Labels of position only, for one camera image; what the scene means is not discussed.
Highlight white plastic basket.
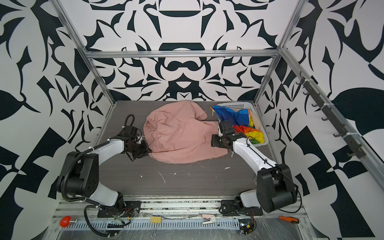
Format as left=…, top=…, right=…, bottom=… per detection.
left=214, top=101, right=269, bottom=147

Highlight pink shorts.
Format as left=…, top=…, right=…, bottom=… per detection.
left=143, top=101, right=228, bottom=164

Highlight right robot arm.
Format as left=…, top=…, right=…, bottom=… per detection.
left=211, top=133, right=299, bottom=213

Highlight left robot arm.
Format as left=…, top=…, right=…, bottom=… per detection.
left=57, top=137, right=150, bottom=208

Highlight multicolour shorts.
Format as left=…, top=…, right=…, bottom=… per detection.
left=209, top=104, right=265, bottom=145

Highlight yellow tag clip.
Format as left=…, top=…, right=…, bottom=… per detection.
left=150, top=217, right=162, bottom=224

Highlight small green circuit board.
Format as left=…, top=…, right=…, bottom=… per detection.
left=239, top=218, right=257, bottom=235

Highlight red emergency stop button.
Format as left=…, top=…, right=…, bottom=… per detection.
left=60, top=216, right=77, bottom=228

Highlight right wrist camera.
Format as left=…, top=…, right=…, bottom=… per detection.
left=219, top=121, right=236, bottom=137

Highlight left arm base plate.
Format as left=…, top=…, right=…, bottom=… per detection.
left=97, top=201, right=142, bottom=218

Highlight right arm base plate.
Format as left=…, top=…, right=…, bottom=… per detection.
left=219, top=200, right=263, bottom=217

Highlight black corrugated cable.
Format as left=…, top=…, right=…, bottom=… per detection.
left=83, top=204, right=132, bottom=238

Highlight white slotted cable duct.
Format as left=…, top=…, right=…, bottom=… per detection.
left=68, top=218, right=241, bottom=231

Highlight orange handled tool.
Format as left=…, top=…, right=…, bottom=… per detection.
left=279, top=216, right=300, bottom=224

